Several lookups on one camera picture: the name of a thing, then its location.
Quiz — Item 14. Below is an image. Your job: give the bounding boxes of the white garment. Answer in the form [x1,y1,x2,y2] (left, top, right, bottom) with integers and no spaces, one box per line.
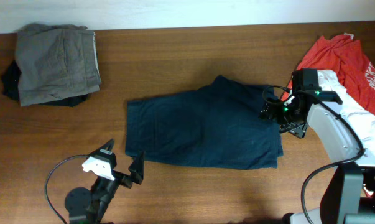
[317,32,375,153]

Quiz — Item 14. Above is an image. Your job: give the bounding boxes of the black folded garment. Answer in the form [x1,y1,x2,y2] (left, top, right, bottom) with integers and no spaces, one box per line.
[1,60,89,107]

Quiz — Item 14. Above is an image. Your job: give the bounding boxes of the red t-shirt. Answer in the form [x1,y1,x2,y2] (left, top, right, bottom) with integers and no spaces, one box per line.
[282,32,375,147]

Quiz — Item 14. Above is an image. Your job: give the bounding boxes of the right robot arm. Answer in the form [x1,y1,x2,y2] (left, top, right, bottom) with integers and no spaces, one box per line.
[259,68,375,224]

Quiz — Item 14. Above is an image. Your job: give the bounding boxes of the grey folded trousers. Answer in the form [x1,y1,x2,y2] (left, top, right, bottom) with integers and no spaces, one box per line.
[15,23,101,106]

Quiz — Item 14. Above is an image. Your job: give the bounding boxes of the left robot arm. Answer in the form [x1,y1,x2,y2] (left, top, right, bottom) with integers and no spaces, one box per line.
[65,139,145,224]

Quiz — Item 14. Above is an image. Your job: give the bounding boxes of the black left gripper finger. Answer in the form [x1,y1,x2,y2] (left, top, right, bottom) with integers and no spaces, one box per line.
[89,139,114,156]
[128,151,145,184]

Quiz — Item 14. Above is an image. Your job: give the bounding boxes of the navy blue shorts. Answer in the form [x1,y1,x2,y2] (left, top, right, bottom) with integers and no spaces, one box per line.
[125,75,284,170]

